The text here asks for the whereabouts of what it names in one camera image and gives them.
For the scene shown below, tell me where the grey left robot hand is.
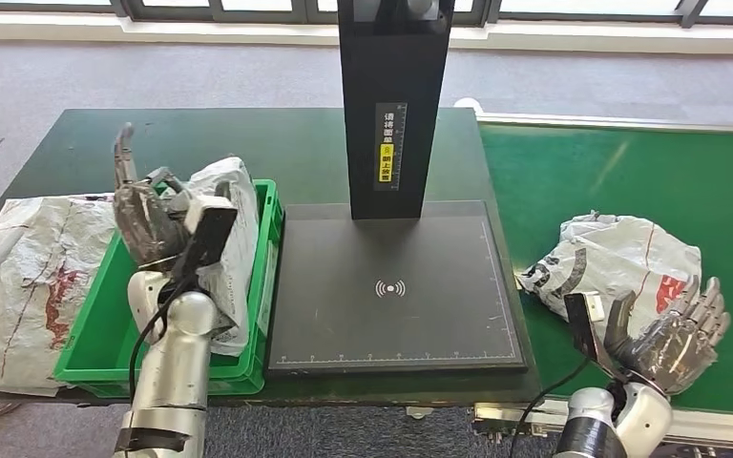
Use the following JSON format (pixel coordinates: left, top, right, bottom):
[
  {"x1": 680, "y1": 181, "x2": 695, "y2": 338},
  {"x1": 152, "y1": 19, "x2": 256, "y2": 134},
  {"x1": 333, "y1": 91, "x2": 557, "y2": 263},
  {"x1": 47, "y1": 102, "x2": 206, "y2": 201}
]
[{"x1": 112, "y1": 121, "x2": 192, "y2": 272}]

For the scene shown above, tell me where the black inbound scanner machine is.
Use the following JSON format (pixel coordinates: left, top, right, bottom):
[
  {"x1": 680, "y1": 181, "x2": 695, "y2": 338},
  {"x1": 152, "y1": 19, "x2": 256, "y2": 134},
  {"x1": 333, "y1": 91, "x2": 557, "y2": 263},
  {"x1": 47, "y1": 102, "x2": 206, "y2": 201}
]
[{"x1": 263, "y1": 0, "x2": 531, "y2": 379}]

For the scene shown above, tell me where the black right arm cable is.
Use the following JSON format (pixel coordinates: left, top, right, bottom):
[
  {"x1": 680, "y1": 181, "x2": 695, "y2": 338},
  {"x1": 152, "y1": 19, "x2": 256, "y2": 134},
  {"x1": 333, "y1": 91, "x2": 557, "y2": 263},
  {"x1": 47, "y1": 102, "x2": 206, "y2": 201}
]
[{"x1": 508, "y1": 357, "x2": 596, "y2": 458}]

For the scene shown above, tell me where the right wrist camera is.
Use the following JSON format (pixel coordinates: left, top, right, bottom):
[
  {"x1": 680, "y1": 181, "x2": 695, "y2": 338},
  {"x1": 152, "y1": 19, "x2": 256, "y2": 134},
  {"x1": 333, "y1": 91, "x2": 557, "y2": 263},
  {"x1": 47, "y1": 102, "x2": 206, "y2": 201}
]
[{"x1": 563, "y1": 291, "x2": 627, "y2": 384}]

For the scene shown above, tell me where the green conveyor belt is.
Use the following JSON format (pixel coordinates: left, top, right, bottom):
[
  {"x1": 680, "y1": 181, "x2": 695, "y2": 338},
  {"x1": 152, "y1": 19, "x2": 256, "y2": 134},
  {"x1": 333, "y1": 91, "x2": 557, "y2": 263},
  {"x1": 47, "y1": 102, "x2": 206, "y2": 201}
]
[{"x1": 454, "y1": 95, "x2": 733, "y2": 458}]

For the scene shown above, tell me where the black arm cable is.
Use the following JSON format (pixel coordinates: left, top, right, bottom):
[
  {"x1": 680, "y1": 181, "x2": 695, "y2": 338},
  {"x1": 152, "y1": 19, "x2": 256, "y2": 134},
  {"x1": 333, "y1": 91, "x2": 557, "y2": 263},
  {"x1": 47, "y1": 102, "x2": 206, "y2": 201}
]
[
  {"x1": 508, "y1": 357, "x2": 596, "y2": 458},
  {"x1": 127, "y1": 271, "x2": 184, "y2": 412}
]

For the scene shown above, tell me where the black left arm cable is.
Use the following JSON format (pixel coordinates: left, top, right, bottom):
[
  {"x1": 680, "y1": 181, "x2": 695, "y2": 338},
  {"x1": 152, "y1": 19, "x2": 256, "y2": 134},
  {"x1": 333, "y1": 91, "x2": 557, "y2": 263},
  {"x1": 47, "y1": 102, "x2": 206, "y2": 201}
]
[{"x1": 127, "y1": 271, "x2": 184, "y2": 412}]

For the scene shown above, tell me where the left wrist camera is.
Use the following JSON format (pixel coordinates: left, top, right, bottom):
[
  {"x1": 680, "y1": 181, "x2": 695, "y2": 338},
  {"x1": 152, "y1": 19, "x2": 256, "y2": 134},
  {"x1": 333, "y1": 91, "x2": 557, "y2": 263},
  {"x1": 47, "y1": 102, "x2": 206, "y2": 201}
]
[{"x1": 170, "y1": 192, "x2": 240, "y2": 285}]

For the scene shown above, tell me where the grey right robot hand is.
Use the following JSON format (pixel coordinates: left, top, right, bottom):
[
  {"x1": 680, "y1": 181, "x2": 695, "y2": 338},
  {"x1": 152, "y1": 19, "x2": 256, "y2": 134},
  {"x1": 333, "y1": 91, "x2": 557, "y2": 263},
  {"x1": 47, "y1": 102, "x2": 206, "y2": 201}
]
[{"x1": 605, "y1": 276, "x2": 733, "y2": 398}]

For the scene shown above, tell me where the large white crumpled parcel bag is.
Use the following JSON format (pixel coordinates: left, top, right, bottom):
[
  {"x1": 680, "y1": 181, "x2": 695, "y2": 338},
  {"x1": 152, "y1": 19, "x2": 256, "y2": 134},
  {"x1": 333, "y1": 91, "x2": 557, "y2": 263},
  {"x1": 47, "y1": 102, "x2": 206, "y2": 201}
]
[{"x1": 0, "y1": 192, "x2": 118, "y2": 398}]

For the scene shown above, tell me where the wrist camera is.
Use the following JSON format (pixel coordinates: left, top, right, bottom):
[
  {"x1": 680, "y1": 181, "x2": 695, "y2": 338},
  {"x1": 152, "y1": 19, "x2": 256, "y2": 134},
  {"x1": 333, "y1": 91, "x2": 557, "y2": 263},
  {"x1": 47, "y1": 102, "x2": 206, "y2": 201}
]
[
  {"x1": 563, "y1": 291, "x2": 627, "y2": 384},
  {"x1": 170, "y1": 192, "x2": 240, "y2": 285}
]

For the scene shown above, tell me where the green plastic crate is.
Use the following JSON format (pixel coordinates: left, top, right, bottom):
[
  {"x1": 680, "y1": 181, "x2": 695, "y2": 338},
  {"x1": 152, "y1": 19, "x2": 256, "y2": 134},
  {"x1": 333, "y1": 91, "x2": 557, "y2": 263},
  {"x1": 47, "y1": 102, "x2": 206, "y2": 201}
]
[{"x1": 53, "y1": 178, "x2": 285, "y2": 400}]

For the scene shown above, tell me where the yellow black warning label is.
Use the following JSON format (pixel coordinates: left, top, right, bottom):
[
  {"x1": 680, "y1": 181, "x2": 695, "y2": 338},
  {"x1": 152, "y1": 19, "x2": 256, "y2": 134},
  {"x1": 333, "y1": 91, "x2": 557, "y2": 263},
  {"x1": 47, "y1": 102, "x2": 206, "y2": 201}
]
[{"x1": 373, "y1": 102, "x2": 408, "y2": 192}]

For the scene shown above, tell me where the dark green table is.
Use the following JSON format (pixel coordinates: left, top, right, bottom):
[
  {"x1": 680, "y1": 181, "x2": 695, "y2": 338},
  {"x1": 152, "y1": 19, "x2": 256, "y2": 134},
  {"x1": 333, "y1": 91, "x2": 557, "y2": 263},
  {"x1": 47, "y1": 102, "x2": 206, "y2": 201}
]
[{"x1": 0, "y1": 107, "x2": 543, "y2": 409}]

